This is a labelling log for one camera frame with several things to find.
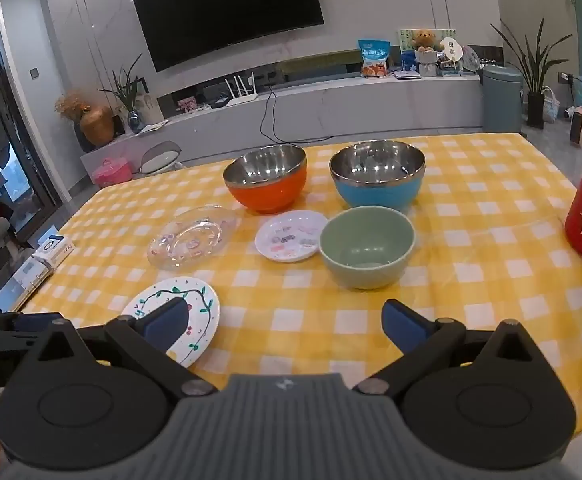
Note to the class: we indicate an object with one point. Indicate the white plate with vine pattern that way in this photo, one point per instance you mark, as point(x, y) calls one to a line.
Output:
point(203, 305)

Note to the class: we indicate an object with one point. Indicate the teddy bear bouquet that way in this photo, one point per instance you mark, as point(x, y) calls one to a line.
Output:
point(426, 50)

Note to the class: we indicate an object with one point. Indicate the green printed board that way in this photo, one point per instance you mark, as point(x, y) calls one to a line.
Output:
point(405, 37)

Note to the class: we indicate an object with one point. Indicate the small white printed plate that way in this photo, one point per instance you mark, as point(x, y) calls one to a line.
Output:
point(291, 235)

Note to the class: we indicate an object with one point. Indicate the copper vase with dried flowers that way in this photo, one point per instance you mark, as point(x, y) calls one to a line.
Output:
point(97, 127)

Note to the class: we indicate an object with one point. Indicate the blue snack bag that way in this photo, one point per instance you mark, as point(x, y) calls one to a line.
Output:
point(372, 60)

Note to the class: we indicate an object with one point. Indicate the black television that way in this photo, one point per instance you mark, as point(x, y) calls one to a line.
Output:
point(226, 10)

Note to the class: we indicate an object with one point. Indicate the white stool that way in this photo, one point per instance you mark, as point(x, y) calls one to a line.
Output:
point(160, 157)

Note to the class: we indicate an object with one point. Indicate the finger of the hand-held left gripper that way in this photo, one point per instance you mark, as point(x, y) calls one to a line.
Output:
point(28, 322)

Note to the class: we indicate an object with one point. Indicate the white hand fan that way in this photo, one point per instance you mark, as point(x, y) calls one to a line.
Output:
point(452, 50)

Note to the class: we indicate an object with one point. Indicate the white television cabinet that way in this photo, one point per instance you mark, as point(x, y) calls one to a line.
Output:
point(346, 105)

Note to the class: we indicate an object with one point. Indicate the orange steel bowl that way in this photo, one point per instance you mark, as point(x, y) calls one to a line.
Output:
point(266, 180)

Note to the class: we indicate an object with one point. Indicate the blue steel bowl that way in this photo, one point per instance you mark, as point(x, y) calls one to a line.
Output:
point(378, 180)

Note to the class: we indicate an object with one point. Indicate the beige space heater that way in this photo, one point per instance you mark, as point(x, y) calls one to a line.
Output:
point(580, 127)

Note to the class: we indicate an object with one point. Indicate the white and blue box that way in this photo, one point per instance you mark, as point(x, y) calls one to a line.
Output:
point(53, 249)

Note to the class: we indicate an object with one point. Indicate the yellow checkered tablecloth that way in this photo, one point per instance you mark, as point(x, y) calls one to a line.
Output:
point(481, 240)

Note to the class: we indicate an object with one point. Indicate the glass door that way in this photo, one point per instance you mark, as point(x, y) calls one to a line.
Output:
point(1, 135)

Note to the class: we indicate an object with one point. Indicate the plant in blue vase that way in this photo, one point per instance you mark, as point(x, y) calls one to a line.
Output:
point(135, 120)

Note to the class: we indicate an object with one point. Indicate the white router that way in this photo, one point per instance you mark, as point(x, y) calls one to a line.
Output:
point(243, 97)

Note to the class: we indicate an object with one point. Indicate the flat white box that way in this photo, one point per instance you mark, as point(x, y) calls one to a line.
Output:
point(407, 75)

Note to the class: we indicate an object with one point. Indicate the small white camera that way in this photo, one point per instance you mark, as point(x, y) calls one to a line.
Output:
point(568, 113)

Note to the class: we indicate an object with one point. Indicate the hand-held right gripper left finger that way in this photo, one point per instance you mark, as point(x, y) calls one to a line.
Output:
point(168, 322)

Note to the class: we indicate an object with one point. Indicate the pink card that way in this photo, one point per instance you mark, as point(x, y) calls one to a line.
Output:
point(186, 105)

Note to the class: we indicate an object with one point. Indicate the green ceramic bowl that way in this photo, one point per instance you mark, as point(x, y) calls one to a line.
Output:
point(366, 245)

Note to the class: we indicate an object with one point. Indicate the plant in black pot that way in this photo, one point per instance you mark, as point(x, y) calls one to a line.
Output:
point(536, 105)

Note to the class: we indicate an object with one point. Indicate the clear glass plate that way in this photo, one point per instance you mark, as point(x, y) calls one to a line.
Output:
point(191, 237)

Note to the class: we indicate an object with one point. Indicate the pink box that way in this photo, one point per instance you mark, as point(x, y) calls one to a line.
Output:
point(112, 174)

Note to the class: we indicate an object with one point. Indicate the grey-green trash can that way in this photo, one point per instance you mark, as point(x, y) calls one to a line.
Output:
point(502, 97)

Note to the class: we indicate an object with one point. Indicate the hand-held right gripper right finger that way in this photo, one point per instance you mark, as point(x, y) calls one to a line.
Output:
point(403, 325)

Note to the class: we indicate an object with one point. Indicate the woven basket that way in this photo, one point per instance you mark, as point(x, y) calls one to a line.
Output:
point(549, 107)

